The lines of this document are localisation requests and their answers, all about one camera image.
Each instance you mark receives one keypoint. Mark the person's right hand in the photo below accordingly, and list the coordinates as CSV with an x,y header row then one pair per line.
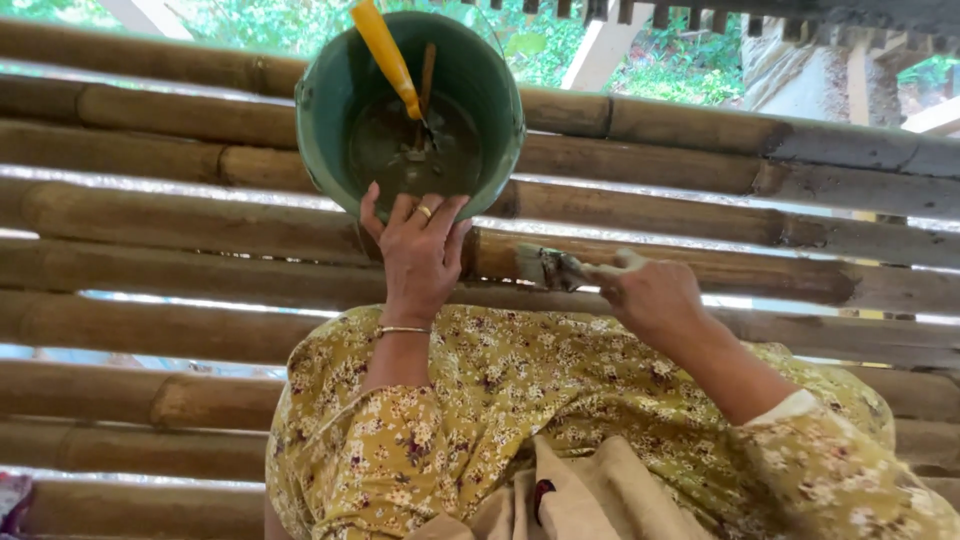
x,y
656,300

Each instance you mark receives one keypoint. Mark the person's left hand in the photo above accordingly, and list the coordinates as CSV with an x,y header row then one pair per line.
x,y
420,255

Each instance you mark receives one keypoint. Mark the person's right fingers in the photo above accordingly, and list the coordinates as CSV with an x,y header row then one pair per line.
x,y
619,289

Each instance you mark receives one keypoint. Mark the person's left fingers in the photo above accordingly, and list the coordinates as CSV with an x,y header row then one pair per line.
x,y
406,210

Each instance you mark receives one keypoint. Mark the green plastic bucket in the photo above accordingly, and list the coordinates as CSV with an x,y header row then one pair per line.
x,y
330,112

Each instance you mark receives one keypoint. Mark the dark varnish liquid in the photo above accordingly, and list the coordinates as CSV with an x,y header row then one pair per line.
x,y
390,154

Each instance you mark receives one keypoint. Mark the gold wrist bangle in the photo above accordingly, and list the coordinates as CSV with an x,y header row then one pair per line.
x,y
403,330

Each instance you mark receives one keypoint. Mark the brown wooden stick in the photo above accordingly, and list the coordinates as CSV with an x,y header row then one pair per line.
x,y
427,75

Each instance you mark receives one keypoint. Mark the yellow floral dress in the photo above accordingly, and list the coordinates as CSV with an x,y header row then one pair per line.
x,y
525,390

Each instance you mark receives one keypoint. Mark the beige cloth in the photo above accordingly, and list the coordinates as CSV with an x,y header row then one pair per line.
x,y
600,495

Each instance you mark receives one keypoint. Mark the green bushes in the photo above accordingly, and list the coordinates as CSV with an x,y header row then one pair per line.
x,y
300,26

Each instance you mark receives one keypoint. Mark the row of bamboo poles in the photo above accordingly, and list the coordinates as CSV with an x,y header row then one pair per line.
x,y
150,210

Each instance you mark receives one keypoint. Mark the colourful patterned cloth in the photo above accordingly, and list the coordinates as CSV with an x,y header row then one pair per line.
x,y
13,501

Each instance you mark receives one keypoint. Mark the white wooden post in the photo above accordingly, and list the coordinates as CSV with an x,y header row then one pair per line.
x,y
604,45

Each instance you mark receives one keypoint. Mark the weathered wooden roof frame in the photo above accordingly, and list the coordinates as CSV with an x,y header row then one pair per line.
x,y
810,45

